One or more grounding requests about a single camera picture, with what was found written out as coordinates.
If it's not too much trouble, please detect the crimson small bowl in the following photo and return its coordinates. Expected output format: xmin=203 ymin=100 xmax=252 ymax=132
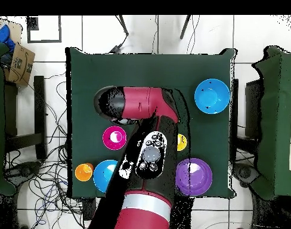
xmin=102 ymin=125 xmax=128 ymax=151

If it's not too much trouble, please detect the yellow cup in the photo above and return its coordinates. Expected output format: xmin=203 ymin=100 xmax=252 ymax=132
xmin=177 ymin=133 xmax=188 ymax=152

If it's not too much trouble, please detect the dark green tablecloth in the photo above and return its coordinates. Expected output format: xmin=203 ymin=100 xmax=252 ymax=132
xmin=65 ymin=47 xmax=237 ymax=199

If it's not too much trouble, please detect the large blue bowl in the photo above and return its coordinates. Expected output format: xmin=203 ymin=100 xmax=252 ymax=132
xmin=194 ymin=78 xmax=231 ymax=115
xmin=92 ymin=159 xmax=119 ymax=194

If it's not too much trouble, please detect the large purple bowl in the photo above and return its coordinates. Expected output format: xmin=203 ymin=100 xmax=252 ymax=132
xmin=175 ymin=157 xmax=213 ymax=197

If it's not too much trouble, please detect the orange cup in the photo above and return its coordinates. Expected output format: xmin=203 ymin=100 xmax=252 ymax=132
xmin=74 ymin=162 xmax=94 ymax=182

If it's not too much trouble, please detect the black power brick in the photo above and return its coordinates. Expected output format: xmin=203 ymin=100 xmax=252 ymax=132
xmin=82 ymin=197 xmax=97 ymax=221

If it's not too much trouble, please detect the black tripod leg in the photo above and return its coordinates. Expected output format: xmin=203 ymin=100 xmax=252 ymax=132
xmin=179 ymin=15 xmax=192 ymax=40
xmin=115 ymin=15 xmax=129 ymax=36

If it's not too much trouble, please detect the black equipment box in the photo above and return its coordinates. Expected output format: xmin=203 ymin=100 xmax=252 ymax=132
xmin=244 ymin=79 xmax=265 ymax=139

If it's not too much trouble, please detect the grey stand base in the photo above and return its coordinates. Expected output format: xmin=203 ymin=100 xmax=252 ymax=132
xmin=232 ymin=163 xmax=261 ymax=188

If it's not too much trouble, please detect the cardboard box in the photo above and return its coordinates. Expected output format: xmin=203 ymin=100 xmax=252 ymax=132
xmin=4 ymin=43 xmax=36 ymax=86

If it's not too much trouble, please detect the blue cloth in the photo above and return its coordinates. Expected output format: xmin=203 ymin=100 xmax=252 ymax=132
xmin=0 ymin=24 xmax=16 ymax=52

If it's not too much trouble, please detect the black cable tangle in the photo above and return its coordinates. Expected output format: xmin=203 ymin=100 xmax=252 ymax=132
xmin=4 ymin=71 xmax=98 ymax=229

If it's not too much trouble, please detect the black bench frame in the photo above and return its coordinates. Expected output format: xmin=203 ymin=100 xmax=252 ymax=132
xmin=4 ymin=75 xmax=47 ymax=160

